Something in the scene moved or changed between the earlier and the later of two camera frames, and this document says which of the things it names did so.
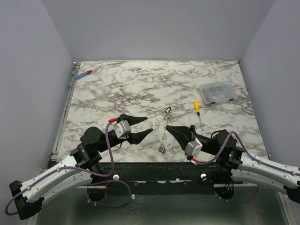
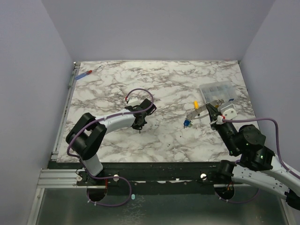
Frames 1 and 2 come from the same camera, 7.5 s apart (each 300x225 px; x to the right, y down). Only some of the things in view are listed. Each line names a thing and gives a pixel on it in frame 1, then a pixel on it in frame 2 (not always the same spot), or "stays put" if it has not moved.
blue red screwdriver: x=84 y=73 stays put
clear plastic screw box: x=216 y=93 stays put
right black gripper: x=190 y=137 → x=216 y=118
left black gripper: x=137 y=137 → x=137 y=127
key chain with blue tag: x=164 y=137 → x=203 y=111
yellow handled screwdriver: x=197 y=108 stays put
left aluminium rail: x=55 y=153 stays put
